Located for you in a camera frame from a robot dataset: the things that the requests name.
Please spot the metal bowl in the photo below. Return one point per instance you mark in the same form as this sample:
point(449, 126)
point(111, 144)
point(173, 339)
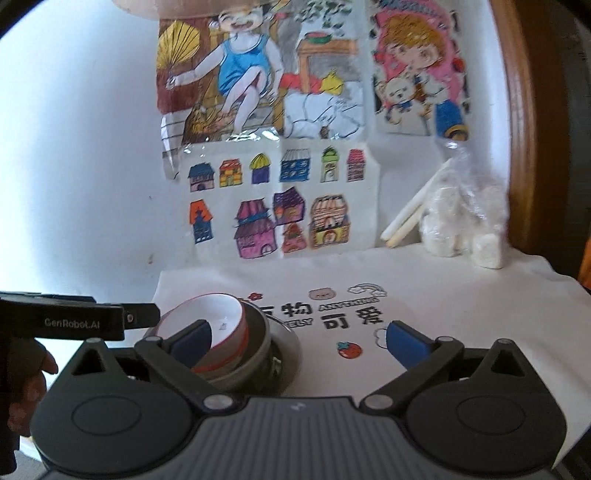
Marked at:
point(290, 350)

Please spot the clear bag of white blocks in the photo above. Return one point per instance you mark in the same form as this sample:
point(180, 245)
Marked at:
point(466, 221)

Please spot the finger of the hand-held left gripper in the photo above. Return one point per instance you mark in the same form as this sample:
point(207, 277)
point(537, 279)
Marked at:
point(141, 316)

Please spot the person's left hand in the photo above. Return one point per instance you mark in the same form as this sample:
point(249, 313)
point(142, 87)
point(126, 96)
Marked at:
point(32, 383)

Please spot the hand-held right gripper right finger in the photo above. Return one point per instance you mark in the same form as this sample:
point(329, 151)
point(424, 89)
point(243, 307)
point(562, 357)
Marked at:
point(406, 341)

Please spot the brown wooden door frame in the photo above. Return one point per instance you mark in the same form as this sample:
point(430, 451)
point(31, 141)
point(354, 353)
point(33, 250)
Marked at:
point(524, 138)

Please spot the white printed cloth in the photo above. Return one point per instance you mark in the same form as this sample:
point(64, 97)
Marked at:
point(323, 374)

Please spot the white paper roll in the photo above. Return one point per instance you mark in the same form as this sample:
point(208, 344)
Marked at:
point(420, 201)
point(404, 230)

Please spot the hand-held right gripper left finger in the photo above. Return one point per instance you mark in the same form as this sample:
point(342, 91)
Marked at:
point(194, 344)

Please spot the child with fan drawing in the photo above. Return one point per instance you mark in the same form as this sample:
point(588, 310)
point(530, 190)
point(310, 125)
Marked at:
point(258, 78)

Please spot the coloured houses drawing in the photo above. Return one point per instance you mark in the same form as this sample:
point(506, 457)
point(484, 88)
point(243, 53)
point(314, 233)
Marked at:
point(277, 203)

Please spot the orange garment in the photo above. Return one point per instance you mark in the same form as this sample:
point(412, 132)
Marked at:
point(586, 267)

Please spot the small white red-rimmed bowl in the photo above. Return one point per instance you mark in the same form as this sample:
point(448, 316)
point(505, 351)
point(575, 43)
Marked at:
point(219, 314)

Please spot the girl with teddy poster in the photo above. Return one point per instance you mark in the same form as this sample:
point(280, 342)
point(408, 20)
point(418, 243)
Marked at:
point(420, 69)

